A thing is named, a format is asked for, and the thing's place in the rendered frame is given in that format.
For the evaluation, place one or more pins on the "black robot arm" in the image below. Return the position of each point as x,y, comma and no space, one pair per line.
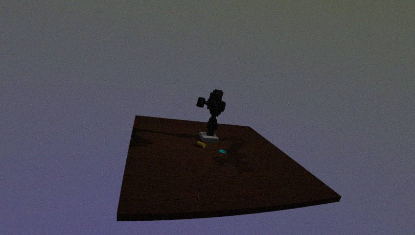
212,123

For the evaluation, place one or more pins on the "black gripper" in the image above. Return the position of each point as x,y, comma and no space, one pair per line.
211,105

